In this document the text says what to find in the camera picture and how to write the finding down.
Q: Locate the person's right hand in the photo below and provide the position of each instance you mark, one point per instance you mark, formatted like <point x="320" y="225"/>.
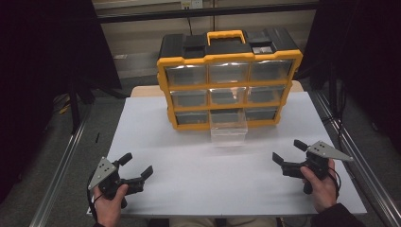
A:
<point x="323" y="192"/>

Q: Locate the aluminium frame rail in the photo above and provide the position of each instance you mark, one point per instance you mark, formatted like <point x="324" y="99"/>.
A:
<point x="362" y="170"/>
<point x="60" y="170"/>

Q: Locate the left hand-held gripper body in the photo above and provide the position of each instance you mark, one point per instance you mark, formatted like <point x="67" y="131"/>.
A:
<point x="108" y="183"/>

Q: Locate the white wall outlet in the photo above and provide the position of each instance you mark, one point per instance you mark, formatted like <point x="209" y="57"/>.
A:
<point x="192" y="4"/>

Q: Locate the person's left hand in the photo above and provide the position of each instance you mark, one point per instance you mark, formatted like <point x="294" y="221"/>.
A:
<point x="108" y="211"/>

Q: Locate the yellow black organizer cabinet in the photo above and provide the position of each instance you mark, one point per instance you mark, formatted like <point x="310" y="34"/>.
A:
<point x="227" y="49"/>

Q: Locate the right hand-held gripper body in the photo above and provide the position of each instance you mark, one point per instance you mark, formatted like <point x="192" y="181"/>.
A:
<point x="317" y="165"/>

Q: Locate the grid of clear drawers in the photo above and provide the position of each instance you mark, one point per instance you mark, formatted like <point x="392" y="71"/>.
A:
<point x="186" y="75"/>

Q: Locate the black metal stand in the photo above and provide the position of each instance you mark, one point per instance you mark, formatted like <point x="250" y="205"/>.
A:
<point x="74" y="104"/>

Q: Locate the clear plastic organizer drawer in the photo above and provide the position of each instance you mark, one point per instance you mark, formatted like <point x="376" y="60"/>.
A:
<point x="228" y="132"/>

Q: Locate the black horizontal bar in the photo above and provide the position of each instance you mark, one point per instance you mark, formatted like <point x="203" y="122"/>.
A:
<point x="201" y="12"/>

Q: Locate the small black marker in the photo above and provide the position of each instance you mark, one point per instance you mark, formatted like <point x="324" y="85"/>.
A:
<point x="97" y="137"/>

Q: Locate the black curtain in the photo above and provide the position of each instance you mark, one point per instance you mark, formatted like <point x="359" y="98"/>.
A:
<point x="38" y="78"/>
<point x="369" y="63"/>

